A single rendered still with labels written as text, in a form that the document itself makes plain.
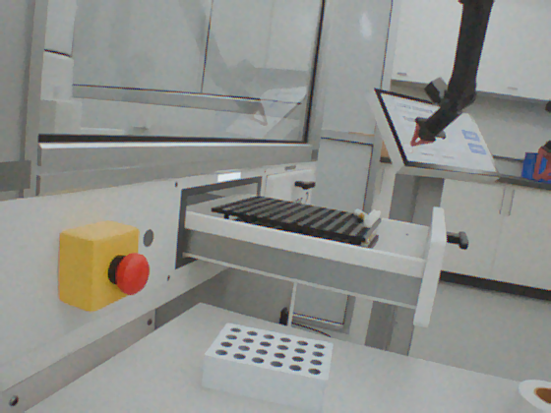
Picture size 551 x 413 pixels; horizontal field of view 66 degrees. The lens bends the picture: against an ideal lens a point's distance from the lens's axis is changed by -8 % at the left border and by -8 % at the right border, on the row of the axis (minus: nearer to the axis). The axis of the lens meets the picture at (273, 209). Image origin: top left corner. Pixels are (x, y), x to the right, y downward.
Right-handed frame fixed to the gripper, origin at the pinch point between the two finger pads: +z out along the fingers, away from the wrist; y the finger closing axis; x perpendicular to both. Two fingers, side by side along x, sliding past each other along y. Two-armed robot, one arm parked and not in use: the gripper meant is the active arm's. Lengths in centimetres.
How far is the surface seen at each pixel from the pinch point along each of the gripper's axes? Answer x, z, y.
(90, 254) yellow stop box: 49, -42, 101
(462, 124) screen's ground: -15.0, 3.1, -37.5
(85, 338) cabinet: 54, -29, 100
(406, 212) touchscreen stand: 12.3, 23.7, -12.9
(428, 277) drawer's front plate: 55, -46, 65
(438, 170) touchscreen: 7.3, 3.0, -11.2
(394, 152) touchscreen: 1.0, 4.5, 4.8
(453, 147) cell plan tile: -3.1, 2.7, -24.3
